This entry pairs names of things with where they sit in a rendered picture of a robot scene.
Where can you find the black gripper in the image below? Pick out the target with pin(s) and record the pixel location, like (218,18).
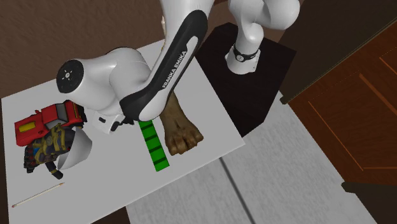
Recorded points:
(127,120)

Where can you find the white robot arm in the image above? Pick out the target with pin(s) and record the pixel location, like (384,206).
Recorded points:
(130,77)

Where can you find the green bar with black stripes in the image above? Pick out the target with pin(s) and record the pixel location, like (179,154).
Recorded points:
(153,145)

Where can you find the white table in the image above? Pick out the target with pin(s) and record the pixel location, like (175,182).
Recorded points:
(118,167)

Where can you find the brown foot figure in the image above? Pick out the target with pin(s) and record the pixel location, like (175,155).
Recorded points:
(180,133)

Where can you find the red toy truck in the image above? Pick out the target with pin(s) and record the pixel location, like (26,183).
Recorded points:
(49,116)

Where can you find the dark armoured action figure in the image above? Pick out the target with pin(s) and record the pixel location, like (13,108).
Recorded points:
(46,147)

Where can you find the pale pencil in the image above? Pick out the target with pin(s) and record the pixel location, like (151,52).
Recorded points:
(37,195)

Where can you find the black robot stand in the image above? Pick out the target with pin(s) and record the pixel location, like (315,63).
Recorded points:
(248,93)

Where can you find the brown wooden door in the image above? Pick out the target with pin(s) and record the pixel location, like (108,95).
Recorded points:
(356,118)

